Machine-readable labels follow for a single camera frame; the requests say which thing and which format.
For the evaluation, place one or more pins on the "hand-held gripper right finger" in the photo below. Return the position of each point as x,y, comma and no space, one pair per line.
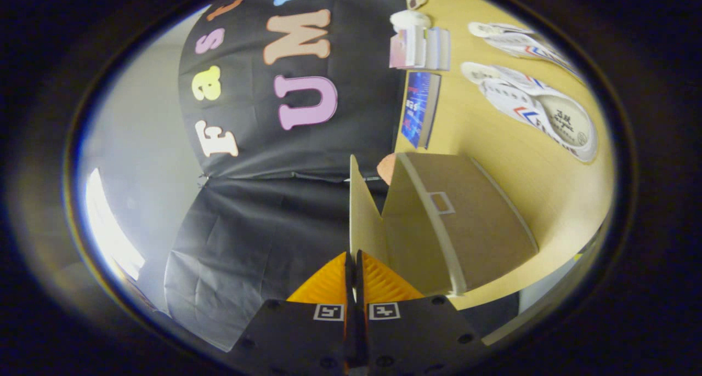
411,332

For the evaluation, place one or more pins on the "grey blue book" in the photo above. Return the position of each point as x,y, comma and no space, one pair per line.
439,48

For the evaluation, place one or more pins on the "brown cardboard storage box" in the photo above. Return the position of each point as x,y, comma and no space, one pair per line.
466,217

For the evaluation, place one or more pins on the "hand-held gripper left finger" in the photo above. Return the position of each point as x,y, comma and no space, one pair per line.
296,332

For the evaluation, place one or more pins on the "orange plush ball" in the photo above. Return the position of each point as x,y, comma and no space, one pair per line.
386,169

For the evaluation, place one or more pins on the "white thick book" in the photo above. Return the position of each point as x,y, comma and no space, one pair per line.
417,47

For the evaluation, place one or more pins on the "white canvas shoe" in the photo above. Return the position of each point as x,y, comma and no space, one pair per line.
515,39
548,113

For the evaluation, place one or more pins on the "dark blue cover book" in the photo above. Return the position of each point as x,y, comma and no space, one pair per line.
418,110

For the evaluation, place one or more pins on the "white plush ball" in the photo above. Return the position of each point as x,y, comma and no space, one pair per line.
410,21

